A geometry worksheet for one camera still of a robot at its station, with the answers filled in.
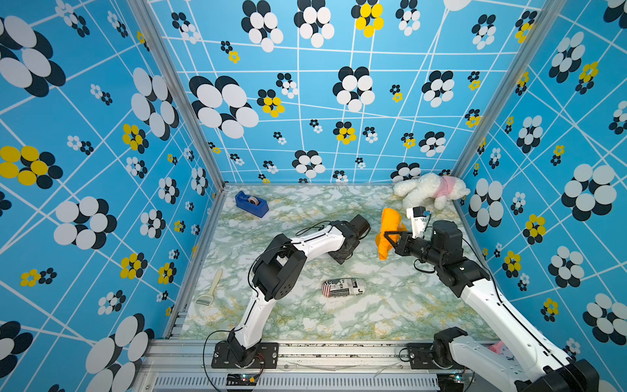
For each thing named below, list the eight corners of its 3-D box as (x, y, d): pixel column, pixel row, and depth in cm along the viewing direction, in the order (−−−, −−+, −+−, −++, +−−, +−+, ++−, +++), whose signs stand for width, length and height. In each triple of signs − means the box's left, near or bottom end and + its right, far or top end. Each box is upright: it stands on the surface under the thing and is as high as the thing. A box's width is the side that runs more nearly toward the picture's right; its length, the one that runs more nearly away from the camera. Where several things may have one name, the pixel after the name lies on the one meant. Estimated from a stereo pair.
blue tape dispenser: (236, 209, 113) (232, 199, 108) (243, 200, 117) (239, 190, 111) (262, 218, 110) (258, 208, 104) (268, 209, 113) (265, 199, 107)
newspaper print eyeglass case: (322, 298, 87) (322, 294, 84) (322, 282, 91) (322, 278, 88) (365, 297, 87) (366, 294, 84) (363, 282, 91) (364, 277, 88)
